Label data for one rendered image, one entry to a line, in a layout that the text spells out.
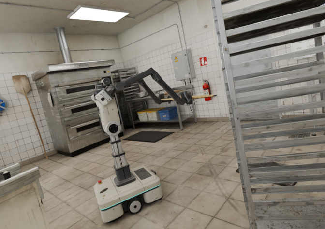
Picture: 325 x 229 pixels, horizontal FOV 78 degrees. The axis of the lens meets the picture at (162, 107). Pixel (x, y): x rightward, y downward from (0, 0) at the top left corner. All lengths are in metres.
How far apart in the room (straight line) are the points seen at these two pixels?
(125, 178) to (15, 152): 3.74
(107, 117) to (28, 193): 1.00
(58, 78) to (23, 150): 1.89
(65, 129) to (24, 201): 3.52
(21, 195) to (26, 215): 0.12
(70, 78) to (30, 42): 1.50
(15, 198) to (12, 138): 4.29
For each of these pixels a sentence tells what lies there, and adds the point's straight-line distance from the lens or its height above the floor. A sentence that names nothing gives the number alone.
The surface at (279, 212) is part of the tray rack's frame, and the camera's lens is 1.84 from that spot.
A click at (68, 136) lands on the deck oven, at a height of 0.47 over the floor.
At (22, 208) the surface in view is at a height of 0.73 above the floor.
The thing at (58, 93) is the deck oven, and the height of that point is 1.42.
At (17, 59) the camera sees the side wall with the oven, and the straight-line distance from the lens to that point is 5.82.
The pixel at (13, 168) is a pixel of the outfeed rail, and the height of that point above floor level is 0.88.
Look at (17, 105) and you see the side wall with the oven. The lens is 5.65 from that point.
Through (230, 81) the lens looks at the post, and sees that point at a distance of 1.14.
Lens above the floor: 1.24
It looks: 7 degrees down
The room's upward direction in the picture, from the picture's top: 12 degrees counter-clockwise
